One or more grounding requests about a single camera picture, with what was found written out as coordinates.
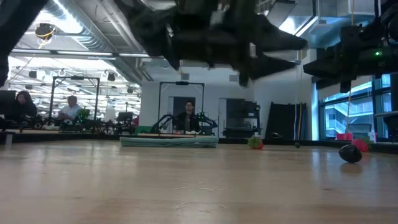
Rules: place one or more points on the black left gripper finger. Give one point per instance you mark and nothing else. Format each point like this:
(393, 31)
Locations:
(276, 40)
(267, 66)

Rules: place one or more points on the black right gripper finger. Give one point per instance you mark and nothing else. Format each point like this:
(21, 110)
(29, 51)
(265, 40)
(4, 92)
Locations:
(323, 71)
(328, 83)

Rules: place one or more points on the small dark blueberry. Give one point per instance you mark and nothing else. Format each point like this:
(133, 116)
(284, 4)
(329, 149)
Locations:
(297, 145)

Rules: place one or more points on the red strawberry with green leaves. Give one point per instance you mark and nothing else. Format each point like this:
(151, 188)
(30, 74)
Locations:
(255, 143)
(362, 144)

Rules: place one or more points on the blackberry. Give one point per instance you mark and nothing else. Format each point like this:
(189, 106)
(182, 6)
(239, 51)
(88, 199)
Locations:
(350, 153)

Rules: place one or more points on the black background robot arm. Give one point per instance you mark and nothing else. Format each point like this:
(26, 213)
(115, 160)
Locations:
(208, 121)
(161, 123)

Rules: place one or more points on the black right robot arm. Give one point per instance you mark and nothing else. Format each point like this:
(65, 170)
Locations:
(388, 62)

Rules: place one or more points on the black cabinet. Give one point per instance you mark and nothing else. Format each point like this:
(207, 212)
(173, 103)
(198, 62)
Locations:
(242, 109)

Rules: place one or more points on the black leaning panel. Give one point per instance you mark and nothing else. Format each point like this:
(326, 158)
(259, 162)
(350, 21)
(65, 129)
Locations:
(284, 118)

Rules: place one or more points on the red box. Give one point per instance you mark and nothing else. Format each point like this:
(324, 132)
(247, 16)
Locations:
(343, 137)

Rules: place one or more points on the white teal box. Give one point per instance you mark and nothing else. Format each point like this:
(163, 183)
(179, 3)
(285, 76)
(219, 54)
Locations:
(372, 135)

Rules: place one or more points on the black dome object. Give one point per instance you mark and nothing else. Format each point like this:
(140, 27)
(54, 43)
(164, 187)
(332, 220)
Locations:
(275, 135)

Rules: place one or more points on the grey door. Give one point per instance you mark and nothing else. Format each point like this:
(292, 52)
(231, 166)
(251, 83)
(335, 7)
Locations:
(178, 104)

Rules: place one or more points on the person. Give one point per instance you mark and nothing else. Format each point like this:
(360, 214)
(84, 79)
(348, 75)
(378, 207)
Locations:
(186, 119)
(23, 105)
(71, 110)

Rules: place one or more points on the green box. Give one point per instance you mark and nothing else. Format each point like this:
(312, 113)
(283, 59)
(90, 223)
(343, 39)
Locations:
(143, 130)

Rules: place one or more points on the black background monitor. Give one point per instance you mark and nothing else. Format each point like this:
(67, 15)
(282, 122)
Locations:
(6, 102)
(125, 116)

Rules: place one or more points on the long linear ceiling light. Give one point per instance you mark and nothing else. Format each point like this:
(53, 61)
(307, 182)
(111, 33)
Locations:
(77, 53)

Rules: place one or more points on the green background plant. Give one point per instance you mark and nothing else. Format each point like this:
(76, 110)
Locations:
(83, 115)

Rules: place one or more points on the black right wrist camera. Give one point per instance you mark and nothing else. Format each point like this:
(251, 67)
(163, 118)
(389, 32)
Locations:
(345, 87)

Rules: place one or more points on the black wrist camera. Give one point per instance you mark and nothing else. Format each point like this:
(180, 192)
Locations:
(243, 79)
(345, 87)

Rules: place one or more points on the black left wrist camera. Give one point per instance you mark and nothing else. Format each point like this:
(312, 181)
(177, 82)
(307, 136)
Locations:
(243, 79)

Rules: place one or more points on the grey wall vent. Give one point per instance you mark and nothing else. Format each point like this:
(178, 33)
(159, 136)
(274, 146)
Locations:
(234, 77)
(185, 76)

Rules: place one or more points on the black background station frame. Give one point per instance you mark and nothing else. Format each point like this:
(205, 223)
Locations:
(182, 83)
(74, 77)

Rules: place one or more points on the black ceiling dome camera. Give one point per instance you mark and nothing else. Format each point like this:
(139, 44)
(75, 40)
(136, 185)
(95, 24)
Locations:
(45, 31)

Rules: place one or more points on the grey post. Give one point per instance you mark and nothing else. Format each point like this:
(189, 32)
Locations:
(8, 138)

